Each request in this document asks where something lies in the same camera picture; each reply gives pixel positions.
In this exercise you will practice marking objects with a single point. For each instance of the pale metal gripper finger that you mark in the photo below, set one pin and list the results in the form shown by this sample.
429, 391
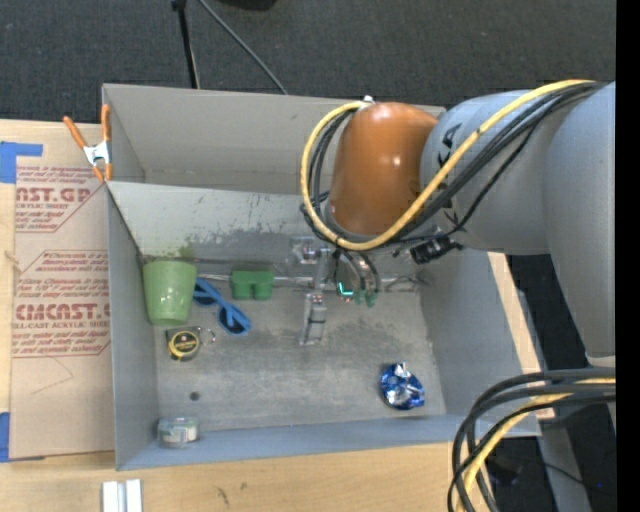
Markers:
315, 320
305, 250

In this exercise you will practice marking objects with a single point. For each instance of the grey metal bin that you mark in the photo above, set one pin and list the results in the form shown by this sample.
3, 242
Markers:
300, 380

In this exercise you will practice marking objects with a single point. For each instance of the green toy block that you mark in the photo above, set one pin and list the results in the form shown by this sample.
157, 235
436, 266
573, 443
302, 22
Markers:
251, 285

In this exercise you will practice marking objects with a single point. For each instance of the blue sunglasses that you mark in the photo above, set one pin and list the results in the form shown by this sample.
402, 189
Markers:
231, 316

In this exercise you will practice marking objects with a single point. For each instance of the blue shiny foil wrapper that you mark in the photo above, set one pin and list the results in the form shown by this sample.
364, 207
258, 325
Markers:
401, 387

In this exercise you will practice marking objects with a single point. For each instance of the yellow and black tape measure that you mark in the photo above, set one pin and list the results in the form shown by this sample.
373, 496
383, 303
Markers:
182, 344

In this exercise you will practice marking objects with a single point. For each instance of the green plastic cup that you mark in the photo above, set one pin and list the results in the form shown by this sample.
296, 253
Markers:
169, 292

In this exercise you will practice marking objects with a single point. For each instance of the brown cardboard board red print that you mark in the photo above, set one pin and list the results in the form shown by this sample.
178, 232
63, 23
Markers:
60, 390

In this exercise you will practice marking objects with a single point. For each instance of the black cylinder on white bracket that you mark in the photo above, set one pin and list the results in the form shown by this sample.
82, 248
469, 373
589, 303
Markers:
430, 249

